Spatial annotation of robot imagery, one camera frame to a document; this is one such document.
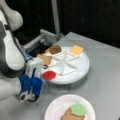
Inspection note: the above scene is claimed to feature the yellow cheese slice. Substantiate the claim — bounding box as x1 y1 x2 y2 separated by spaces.
69 45 83 55

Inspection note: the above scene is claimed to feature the brown meat patty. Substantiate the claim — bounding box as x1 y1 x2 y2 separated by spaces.
50 45 62 54

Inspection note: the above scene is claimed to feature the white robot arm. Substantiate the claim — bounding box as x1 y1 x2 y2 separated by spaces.
0 0 43 102

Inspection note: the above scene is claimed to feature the brown toast slice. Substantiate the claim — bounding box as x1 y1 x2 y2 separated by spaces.
37 54 52 66
61 108 85 120

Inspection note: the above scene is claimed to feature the white paper plate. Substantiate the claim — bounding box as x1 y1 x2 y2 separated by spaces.
44 94 97 120

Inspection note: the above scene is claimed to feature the green lettuce leaf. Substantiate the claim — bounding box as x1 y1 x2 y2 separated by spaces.
70 103 87 116

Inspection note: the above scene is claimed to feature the red tomato slice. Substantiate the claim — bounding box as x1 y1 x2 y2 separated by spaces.
42 71 56 80

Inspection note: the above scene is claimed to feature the white sectioned round tray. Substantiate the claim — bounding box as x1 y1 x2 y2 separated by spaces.
42 47 90 85

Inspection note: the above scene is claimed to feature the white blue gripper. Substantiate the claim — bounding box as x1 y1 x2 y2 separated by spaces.
19 58 43 102

